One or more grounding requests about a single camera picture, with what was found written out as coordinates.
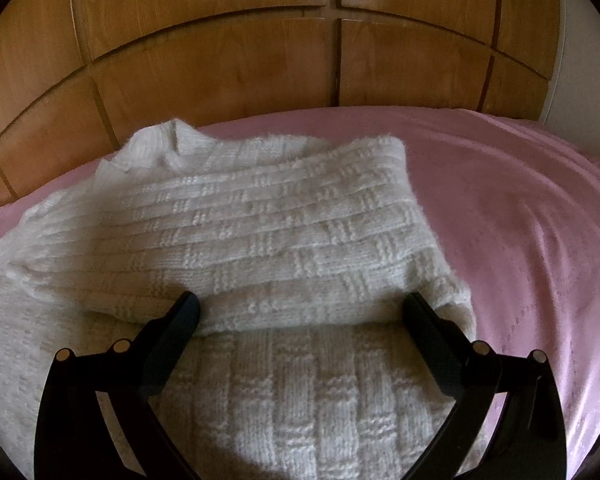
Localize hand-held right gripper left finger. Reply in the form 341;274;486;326
33;291;201;480

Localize white knit sweater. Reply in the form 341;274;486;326
0;118;492;480

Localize pink blanket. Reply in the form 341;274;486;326
0;105;600;480

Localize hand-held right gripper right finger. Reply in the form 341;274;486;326
401;291;569;480

